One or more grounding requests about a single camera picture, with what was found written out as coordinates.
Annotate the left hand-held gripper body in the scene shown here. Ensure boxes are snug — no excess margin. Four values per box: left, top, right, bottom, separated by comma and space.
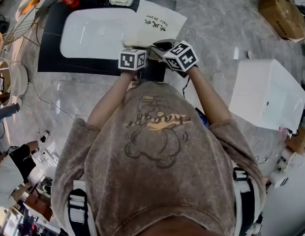
118, 48, 147, 72

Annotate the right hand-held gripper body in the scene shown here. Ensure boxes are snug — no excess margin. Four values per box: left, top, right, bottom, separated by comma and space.
162, 40, 200, 78

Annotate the white cloth bag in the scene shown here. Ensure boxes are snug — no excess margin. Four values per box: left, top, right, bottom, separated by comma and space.
122, 0, 188, 49

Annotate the person's left forearm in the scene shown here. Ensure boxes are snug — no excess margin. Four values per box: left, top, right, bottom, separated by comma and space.
87, 70, 136, 129

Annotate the person's right forearm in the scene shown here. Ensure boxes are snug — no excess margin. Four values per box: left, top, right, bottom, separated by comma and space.
187, 66, 232, 125

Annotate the white sink basin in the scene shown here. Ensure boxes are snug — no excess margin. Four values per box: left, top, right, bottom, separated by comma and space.
60, 7, 139, 60

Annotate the phone with blue screen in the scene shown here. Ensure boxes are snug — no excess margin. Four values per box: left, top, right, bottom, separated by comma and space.
194, 107, 210, 128

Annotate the black vanity cabinet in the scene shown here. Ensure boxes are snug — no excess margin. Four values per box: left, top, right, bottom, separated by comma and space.
37, 0, 178, 83

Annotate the white bathtub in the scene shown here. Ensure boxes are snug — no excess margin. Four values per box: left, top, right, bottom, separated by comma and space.
228, 58, 305, 134

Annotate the large cardboard box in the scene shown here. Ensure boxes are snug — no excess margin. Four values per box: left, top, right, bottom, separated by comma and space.
258, 0, 305, 42

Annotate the brown printed t-shirt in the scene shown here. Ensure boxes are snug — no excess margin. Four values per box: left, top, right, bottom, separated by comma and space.
51, 81, 267, 236

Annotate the white power strip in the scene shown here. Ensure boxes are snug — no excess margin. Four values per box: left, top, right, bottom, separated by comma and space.
41, 148, 59, 162

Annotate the white small appliance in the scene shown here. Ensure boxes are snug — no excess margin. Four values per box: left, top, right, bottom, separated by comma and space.
270, 169, 289, 188

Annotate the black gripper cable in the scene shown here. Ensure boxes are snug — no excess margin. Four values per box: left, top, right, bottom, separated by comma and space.
182, 77, 191, 98

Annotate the gold wire chair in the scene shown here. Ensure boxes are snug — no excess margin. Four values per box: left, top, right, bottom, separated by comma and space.
0, 13, 38, 54

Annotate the black white harness strap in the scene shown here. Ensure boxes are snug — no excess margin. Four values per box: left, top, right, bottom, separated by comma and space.
232, 167, 259, 236
67, 179, 97, 236

